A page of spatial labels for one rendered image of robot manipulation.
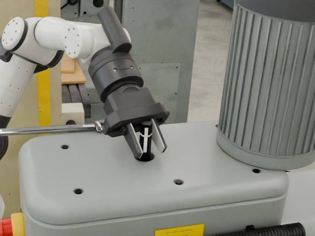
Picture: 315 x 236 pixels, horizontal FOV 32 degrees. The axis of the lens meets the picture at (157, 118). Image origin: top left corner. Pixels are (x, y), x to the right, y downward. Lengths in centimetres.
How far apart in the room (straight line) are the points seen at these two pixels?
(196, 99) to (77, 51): 476
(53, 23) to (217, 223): 55
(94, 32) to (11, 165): 200
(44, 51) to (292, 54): 60
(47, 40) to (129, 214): 48
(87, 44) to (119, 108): 15
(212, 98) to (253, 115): 486
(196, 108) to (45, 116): 291
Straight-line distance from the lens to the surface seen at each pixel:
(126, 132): 97
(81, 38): 104
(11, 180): 304
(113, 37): 103
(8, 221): 115
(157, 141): 99
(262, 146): 99
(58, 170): 96
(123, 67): 101
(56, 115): 287
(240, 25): 95
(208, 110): 555
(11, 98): 132
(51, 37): 119
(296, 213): 114
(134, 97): 100
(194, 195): 92
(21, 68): 131
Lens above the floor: 241
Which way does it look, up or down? 27 degrees down
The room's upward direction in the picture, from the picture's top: 4 degrees clockwise
